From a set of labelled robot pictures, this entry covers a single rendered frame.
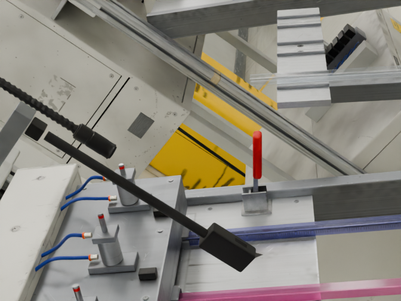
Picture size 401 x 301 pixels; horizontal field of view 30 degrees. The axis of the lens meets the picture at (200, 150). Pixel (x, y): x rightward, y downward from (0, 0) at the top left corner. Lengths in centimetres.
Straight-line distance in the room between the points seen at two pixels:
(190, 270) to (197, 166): 321
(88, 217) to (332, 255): 120
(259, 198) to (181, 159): 313
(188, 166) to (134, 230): 323
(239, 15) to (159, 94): 27
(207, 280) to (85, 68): 100
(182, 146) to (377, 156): 227
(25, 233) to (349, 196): 40
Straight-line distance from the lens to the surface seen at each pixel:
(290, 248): 87
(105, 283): 78
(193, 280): 85
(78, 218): 89
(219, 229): 62
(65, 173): 95
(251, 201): 93
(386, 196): 97
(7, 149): 61
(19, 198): 92
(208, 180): 410
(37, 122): 60
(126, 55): 182
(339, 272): 204
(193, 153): 402
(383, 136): 181
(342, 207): 97
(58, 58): 177
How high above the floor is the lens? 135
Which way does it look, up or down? 14 degrees down
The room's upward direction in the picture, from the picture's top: 57 degrees counter-clockwise
